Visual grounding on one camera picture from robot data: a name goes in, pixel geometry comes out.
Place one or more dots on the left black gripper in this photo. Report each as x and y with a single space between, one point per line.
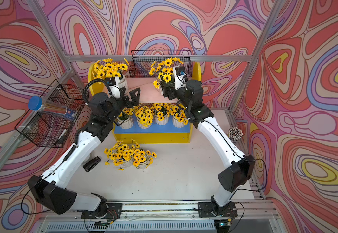
129 104

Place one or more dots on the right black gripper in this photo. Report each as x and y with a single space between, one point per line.
167 89

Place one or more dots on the shelf sunflower pot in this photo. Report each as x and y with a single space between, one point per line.
164 71
142 159
125 120
107 68
144 116
179 117
120 155
161 113

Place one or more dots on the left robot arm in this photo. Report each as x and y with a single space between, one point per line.
50 189

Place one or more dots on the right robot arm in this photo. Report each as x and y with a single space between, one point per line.
238 166

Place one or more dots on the yellow wooden shelf unit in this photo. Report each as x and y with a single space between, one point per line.
156 134

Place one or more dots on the black stapler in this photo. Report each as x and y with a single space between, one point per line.
91 164

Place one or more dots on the clear cup of pencils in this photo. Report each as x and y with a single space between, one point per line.
235 134

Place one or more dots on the black marker in basket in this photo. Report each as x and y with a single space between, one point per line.
61 138

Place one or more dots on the clear tube blue cap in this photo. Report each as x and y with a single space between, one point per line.
39 104

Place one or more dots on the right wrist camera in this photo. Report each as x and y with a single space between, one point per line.
179 76

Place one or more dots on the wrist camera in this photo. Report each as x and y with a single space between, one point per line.
118 86
179 76

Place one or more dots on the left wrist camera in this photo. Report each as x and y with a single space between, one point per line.
118 86

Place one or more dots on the black wire basket back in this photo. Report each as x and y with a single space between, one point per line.
142 61

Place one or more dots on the black wire basket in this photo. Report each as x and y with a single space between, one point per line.
44 129
142 61

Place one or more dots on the black wire basket left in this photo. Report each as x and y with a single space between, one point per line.
44 129

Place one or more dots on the metal base rail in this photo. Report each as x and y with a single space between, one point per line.
248 216

